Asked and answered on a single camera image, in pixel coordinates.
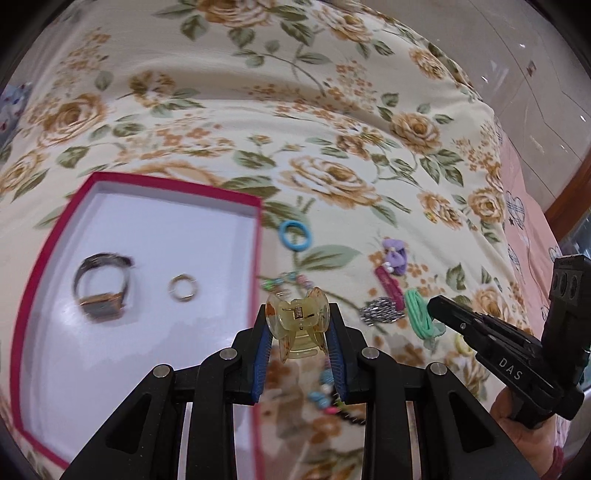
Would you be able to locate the purple flower hair clip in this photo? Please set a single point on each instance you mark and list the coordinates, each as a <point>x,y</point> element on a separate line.
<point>392,251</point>

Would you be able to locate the silver studded hair clip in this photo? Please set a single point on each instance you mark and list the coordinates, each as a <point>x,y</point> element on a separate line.
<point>381,311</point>

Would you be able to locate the silver wrist watch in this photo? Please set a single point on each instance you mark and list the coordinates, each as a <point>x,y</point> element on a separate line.
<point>99,309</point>

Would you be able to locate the wooden furniture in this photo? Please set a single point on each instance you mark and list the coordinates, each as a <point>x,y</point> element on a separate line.
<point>572,198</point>

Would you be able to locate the pink hair clip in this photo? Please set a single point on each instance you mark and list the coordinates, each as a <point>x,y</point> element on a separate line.
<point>388,284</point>

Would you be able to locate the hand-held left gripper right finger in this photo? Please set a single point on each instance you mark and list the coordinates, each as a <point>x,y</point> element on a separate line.
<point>338,369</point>

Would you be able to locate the person's right hand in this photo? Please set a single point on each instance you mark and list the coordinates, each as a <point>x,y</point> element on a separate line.
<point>521,447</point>

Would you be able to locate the red-rimmed white tray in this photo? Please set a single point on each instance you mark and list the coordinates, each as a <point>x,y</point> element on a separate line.
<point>138,240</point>

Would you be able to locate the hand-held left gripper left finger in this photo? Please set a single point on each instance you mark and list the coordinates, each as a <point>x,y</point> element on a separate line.
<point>259,364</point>

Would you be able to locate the floral blanket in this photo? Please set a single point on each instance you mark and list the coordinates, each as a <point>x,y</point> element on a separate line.
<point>231,92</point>

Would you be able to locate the yellow translucent hair claw clip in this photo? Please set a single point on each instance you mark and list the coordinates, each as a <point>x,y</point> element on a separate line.
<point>295,323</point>

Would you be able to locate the grey bear print pillow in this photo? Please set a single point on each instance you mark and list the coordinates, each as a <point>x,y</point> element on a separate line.
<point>11,110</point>

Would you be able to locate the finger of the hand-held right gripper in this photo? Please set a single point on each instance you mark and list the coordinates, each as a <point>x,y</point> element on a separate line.
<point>455,318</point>

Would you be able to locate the pink printed sheet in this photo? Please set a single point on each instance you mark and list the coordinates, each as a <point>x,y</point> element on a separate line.
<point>521,184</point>

